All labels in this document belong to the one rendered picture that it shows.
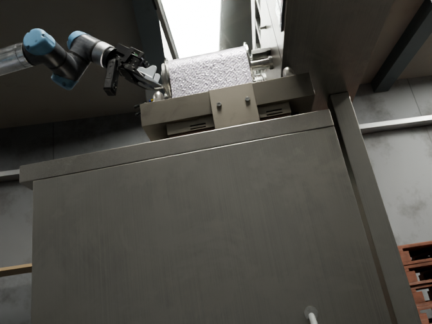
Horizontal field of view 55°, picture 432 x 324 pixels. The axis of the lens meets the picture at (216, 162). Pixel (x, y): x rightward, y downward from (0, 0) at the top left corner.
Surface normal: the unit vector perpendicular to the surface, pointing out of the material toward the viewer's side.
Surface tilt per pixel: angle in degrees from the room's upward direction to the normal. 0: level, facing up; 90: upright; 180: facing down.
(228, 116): 90
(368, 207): 90
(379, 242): 90
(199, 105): 90
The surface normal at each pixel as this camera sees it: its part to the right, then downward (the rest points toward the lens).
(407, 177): 0.02, -0.38
